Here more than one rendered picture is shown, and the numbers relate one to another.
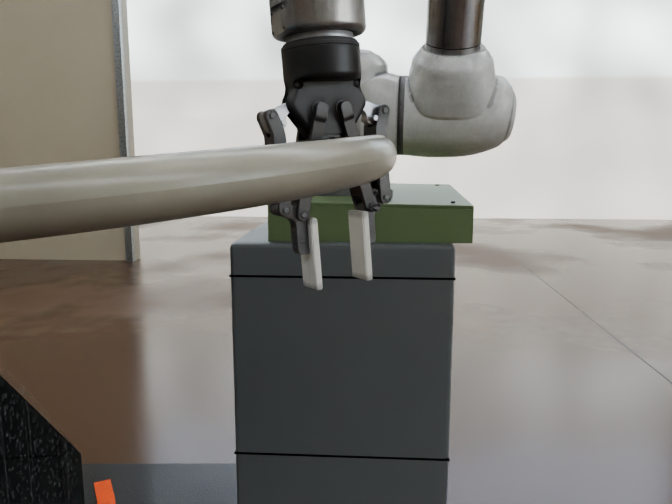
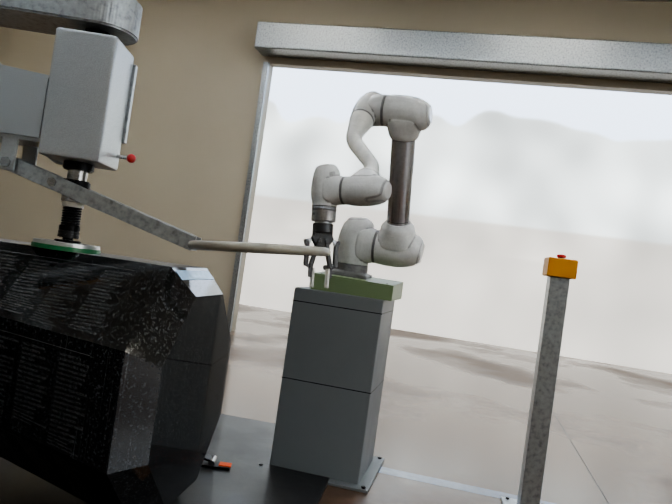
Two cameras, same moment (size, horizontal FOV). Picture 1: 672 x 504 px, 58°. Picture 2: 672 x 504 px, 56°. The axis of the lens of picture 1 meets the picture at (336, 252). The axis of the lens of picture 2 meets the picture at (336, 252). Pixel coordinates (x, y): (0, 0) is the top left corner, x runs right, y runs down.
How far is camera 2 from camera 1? 1.68 m
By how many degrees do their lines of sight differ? 14
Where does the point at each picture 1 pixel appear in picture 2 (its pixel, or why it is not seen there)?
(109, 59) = (242, 182)
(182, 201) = (282, 250)
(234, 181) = (290, 249)
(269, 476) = (294, 389)
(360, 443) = (334, 380)
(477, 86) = (403, 238)
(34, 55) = (191, 173)
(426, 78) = (384, 233)
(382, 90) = (367, 235)
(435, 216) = (377, 287)
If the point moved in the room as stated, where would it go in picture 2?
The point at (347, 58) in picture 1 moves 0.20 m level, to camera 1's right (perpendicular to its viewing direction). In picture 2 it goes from (328, 228) to (383, 236)
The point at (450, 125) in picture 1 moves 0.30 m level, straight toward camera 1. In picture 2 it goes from (392, 253) to (374, 248)
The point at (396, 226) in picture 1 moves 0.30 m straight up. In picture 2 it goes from (361, 289) to (371, 221)
